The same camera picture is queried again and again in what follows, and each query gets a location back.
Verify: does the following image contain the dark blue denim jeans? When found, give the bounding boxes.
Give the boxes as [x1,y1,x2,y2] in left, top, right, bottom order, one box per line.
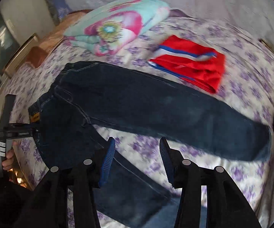
[29,61,271,227]

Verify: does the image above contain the floral folded quilt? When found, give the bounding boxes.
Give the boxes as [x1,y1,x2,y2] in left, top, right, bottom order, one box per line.
[63,0,170,56]

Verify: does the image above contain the red folded shorts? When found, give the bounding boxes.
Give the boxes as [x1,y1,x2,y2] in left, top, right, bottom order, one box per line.
[148,35,226,94]

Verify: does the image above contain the left hand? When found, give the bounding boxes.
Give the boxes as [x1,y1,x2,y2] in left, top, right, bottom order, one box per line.
[1,148,14,170]

